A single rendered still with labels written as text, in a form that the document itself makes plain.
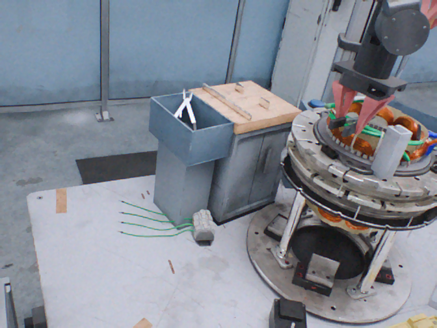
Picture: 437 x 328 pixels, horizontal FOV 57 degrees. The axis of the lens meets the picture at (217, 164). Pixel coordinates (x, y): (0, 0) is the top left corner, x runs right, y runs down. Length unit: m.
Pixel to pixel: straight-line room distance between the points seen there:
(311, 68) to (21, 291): 2.31
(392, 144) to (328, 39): 2.41
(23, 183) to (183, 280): 1.72
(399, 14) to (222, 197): 0.57
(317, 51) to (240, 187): 2.17
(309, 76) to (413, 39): 2.56
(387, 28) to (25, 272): 1.74
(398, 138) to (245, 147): 0.35
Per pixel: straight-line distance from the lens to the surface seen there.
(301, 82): 3.17
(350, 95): 0.73
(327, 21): 3.03
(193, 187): 0.93
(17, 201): 2.36
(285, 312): 0.81
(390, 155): 0.72
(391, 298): 0.98
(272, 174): 1.06
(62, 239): 0.97
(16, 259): 2.05
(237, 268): 0.93
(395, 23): 0.58
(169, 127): 0.87
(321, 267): 0.90
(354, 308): 0.92
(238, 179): 0.97
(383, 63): 0.66
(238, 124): 0.86
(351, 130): 0.69
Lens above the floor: 1.45
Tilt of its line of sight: 32 degrees down
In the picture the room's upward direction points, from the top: 10 degrees clockwise
